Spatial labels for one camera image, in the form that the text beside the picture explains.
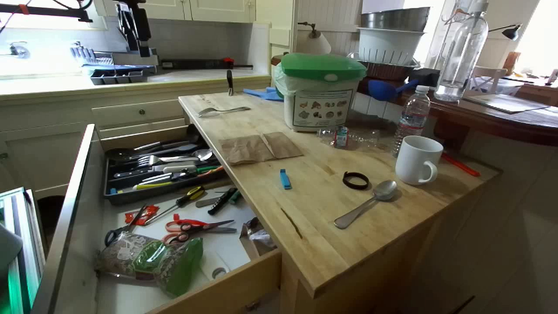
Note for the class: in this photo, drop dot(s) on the silver metal fork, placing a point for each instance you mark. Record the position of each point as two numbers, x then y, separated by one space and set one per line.
382 192

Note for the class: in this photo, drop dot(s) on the open wooden drawer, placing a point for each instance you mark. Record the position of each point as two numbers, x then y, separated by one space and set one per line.
230 279

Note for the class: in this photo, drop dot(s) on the small blue lighter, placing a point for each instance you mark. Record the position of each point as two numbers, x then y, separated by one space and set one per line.
284 180

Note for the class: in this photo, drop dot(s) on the blue cloth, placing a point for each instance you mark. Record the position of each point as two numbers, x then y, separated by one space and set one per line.
267 93

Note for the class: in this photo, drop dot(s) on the green lidded compost bin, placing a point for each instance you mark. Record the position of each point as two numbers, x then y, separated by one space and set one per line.
318 89

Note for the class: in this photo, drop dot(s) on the yellow black Stanley screwdriver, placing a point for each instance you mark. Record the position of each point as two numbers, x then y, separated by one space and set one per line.
182 201

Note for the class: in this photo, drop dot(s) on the white ceramic mug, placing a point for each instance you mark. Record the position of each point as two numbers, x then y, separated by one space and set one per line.
417 159

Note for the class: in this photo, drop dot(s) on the grey cutlery tray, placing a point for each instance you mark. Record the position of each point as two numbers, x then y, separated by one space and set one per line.
159 168

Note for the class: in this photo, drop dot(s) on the clear plastic water bottle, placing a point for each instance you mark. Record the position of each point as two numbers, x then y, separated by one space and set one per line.
413 115

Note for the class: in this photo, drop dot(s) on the white dish rack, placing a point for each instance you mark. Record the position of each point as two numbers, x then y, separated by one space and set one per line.
387 46

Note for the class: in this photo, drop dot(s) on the green plastic bag roll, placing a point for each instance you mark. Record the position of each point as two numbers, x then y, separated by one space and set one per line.
143 258

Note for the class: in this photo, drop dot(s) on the orange pen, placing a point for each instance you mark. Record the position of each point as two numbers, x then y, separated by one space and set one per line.
461 166

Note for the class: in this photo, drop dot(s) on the black ice cube tray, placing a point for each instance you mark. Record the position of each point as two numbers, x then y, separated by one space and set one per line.
117 75

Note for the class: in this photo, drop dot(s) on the large clear glass bottle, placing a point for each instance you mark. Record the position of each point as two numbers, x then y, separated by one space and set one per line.
461 51

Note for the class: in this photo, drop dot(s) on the orange handled scissors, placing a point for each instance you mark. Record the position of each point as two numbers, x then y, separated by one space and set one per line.
183 229

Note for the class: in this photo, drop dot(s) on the black handled scissors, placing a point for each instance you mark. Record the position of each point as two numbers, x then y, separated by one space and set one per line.
114 234

